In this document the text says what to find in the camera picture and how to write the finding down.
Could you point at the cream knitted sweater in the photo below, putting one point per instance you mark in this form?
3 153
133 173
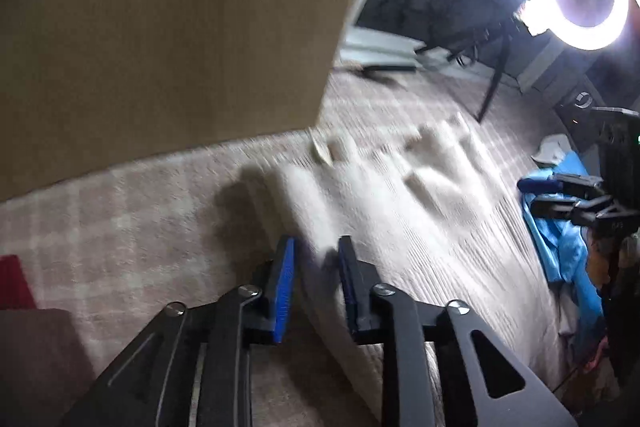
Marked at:
400 232

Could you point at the red cloth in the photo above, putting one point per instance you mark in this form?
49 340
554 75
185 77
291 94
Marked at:
15 282

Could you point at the black flat bar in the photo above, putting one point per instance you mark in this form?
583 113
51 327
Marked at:
390 69

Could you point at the pink garment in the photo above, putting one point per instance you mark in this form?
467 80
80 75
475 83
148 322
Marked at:
596 352

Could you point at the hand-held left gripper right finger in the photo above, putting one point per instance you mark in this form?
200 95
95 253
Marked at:
347 287

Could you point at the black tripod stand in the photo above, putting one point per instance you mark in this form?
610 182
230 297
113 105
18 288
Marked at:
492 89

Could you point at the plaid bed sheet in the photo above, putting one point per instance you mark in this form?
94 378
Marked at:
150 217

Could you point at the cardboard box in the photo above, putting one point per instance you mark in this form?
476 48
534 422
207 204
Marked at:
175 32

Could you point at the white cloth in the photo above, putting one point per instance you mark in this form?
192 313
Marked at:
550 152

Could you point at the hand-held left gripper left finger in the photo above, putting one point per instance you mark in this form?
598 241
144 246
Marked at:
282 287

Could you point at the blue garment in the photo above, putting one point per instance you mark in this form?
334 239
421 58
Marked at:
565 247

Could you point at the person's right hand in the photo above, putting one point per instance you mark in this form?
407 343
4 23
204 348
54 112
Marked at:
602 267

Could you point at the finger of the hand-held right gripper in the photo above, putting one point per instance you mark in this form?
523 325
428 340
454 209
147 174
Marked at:
550 207
537 185

